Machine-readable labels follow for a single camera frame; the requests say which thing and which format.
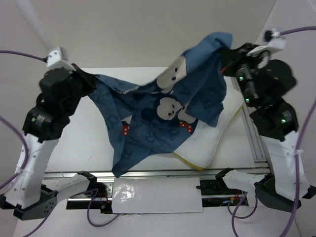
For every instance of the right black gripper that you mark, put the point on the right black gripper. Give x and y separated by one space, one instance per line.
238 54

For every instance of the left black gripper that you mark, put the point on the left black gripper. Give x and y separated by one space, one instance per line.
89 80

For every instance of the white pillow yellow edge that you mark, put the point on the white pillow yellow edge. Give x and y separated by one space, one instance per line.
225 145

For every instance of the blue cartoon print pillowcase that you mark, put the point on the blue cartoon print pillowcase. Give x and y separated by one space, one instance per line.
158 117

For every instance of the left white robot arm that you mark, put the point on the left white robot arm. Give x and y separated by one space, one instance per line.
27 195

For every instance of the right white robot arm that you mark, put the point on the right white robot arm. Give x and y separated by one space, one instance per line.
263 83

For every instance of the white cover plate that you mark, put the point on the white cover plate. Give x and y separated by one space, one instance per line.
160 195

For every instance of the aluminium side rail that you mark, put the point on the aluminium side rail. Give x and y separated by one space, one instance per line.
258 149

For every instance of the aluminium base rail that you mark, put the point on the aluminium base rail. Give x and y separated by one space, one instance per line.
148 174

